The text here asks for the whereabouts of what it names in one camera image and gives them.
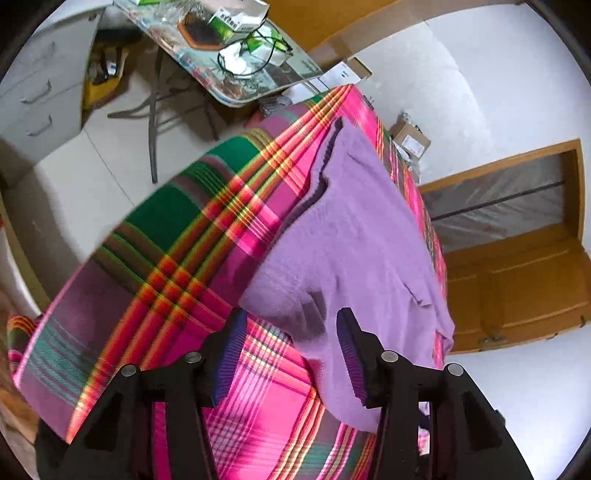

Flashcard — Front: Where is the pink green plaid bedsheet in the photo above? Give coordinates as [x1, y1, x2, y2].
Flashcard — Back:
[7, 84, 450, 480]

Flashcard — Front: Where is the black rod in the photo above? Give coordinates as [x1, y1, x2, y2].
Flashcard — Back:
[431, 181, 566, 221]

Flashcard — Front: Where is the purple fleece garment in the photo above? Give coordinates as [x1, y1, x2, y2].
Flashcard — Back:
[239, 117, 456, 435]

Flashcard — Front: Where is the wooden door frame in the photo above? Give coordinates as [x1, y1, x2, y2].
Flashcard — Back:
[418, 138, 585, 259]

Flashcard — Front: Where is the brown cardboard box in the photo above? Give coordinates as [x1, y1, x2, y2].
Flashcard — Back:
[390, 122, 432, 161]

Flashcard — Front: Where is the wooden wardrobe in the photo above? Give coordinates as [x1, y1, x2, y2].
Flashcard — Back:
[265, 0, 402, 54]

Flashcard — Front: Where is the grey plastic parcel bag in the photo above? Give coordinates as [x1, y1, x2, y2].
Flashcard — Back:
[392, 148, 423, 185]

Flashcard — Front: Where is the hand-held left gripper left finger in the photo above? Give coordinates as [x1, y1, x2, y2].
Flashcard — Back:
[58, 308, 249, 480]

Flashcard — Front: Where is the white cardboard box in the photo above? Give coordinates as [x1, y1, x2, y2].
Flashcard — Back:
[308, 58, 373, 92]

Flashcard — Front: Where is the green white carton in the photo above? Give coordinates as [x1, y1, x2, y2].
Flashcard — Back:
[208, 6, 260, 34]

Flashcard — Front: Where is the black charger cable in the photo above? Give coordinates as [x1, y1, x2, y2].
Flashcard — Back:
[216, 18, 295, 78]

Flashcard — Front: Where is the translucent plastic door sheet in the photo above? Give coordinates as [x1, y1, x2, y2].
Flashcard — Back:
[422, 154, 577, 252]

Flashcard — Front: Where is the yellow bag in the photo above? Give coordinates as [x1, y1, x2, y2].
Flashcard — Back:
[82, 28, 129, 112]

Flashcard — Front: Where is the white drawer cabinet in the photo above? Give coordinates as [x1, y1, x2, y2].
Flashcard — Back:
[0, 8, 106, 163]

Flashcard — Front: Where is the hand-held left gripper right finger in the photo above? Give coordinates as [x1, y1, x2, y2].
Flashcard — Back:
[336, 307, 534, 480]

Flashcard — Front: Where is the glass top side table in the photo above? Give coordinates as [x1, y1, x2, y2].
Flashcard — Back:
[107, 0, 325, 184]

